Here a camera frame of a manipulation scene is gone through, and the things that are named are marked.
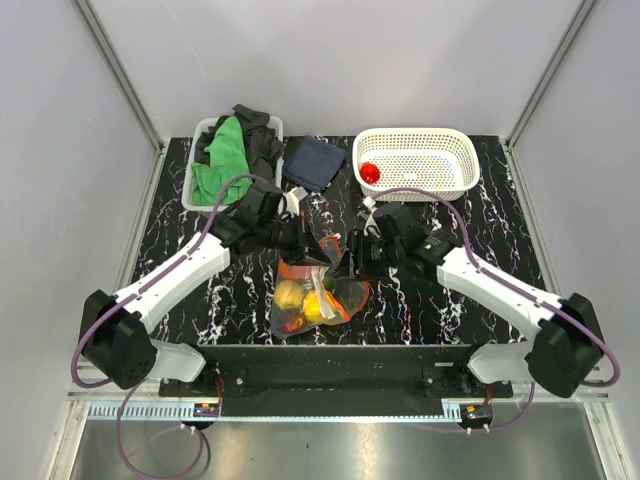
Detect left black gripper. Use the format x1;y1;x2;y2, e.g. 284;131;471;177
258;211;332;268

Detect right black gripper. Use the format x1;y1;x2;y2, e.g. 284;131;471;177
330;228;404;283

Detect dark green fake vegetable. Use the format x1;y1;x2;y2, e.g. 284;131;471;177
323;272;335;290

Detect clear zip top bag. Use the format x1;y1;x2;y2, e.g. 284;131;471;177
270;234;371;339

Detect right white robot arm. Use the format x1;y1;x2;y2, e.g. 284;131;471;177
334;203;604;398

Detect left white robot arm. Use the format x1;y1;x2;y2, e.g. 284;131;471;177
71;177;330;396

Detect yellow fake fruit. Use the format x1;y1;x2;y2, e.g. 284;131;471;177
273;280;305;310

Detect dark red fake fruit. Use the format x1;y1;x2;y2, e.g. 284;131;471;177
281;310;307;335

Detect folded dark blue cloth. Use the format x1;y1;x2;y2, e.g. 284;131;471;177
283;136;346;192

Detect black cloth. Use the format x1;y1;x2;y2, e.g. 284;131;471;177
192;104;284;183

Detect green cloth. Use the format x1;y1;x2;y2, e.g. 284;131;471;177
191;116;249;206

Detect grey plastic bin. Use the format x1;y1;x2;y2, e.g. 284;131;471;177
180;116;285;216

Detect white perforated basket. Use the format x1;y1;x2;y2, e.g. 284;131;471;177
352;128;480;202

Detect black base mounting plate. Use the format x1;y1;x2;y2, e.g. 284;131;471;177
159;345;513;420

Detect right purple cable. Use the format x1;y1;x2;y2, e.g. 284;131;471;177
369;186;622;435

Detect purple cable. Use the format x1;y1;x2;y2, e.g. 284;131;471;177
71;172;271;476
369;186;622;435

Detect white slotted cable duct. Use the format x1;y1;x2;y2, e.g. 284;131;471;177
87;402;466;424

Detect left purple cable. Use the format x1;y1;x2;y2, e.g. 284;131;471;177
71;172;271;476

